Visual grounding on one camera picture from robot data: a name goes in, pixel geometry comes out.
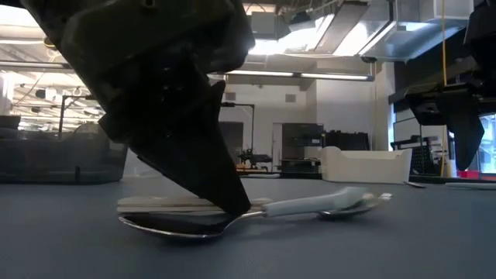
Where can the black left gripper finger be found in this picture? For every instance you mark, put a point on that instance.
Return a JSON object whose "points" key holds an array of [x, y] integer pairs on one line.
{"points": [[186, 147]]}

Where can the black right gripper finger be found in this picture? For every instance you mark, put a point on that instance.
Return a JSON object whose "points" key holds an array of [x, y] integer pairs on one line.
{"points": [[465, 131]]}

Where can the black background robot arm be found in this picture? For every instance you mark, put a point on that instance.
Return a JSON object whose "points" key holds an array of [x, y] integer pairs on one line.
{"points": [[253, 158]]}

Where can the window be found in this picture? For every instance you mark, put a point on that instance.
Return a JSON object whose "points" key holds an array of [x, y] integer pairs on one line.
{"points": [[489, 143]]}

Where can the red box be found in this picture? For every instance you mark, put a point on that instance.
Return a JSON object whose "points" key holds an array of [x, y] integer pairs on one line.
{"points": [[469, 174]]}

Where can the grey door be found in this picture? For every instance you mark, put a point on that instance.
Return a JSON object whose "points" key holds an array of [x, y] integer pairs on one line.
{"points": [[234, 135]]}

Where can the black pegboard cart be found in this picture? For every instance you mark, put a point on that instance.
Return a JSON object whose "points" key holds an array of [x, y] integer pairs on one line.
{"points": [[420, 159]]}

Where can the clear plastic bin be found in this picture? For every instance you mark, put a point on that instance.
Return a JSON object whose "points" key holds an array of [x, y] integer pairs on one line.
{"points": [[133, 166]]}

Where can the whiteboard panel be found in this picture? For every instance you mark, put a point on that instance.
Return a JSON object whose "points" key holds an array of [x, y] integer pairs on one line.
{"points": [[405, 131]]}

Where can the orange-edged background table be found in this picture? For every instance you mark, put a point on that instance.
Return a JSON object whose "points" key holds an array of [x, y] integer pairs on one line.
{"points": [[252, 169]]}

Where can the long ceiling tube light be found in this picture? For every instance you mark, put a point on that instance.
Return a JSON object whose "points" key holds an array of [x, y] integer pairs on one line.
{"points": [[263, 73]]}

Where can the white plastic bin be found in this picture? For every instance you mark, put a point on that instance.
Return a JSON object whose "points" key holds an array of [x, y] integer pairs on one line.
{"points": [[364, 168]]}

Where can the grey ceiling unit box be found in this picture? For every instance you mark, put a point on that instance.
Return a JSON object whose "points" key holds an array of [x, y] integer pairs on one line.
{"points": [[263, 23]]}

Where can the dark desk box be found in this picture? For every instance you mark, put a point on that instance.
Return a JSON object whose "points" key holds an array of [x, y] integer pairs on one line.
{"points": [[300, 166]]}

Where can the black storage cases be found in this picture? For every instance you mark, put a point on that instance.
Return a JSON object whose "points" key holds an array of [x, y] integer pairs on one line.
{"points": [[346, 141]]}

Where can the dark monitor equipment stack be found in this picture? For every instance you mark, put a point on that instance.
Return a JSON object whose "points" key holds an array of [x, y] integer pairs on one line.
{"points": [[306, 135]]}

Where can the small silver spoon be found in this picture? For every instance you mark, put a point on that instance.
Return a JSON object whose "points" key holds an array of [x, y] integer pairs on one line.
{"points": [[345, 214]]}

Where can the dark translucent plastic bin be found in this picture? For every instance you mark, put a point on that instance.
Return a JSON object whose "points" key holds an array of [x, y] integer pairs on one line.
{"points": [[38, 162]]}

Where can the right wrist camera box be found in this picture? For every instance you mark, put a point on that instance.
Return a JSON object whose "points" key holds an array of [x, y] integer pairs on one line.
{"points": [[424, 108]]}

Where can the wall vent grille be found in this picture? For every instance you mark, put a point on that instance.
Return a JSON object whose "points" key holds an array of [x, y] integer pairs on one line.
{"points": [[290, 98], [230, 96]]}

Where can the black metal gantry frame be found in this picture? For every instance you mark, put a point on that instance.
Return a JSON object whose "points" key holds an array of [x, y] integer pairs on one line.
{"points": [[61, 116], [252, 124]]}

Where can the silver sheet-metal duct hood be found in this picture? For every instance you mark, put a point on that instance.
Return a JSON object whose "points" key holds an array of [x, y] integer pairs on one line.
{"points": [[387, 38]]}

